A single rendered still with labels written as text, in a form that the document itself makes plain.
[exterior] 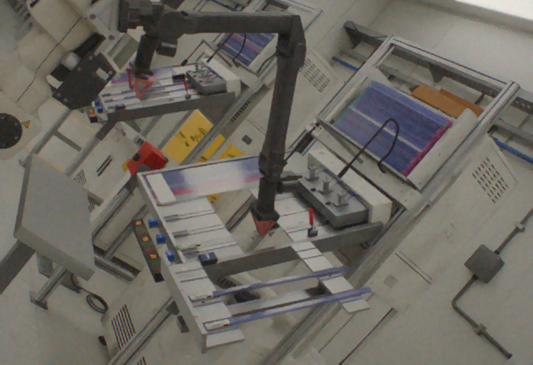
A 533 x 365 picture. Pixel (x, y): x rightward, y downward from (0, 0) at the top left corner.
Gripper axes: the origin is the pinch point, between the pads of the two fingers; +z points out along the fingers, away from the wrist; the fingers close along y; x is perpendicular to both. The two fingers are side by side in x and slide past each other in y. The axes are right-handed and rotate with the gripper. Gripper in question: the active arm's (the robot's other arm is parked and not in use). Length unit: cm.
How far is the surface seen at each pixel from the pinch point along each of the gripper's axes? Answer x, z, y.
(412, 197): -48, -15, -14
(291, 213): -15.7, -0.1, 10.1
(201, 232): 17.7, 3.0, 10.1
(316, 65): -91, -22, 135
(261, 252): 4.6, 0.9, -9.9
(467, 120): -67, -42, -12
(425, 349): -132, 117, 33
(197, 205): 13.1, 2.8, 28.2
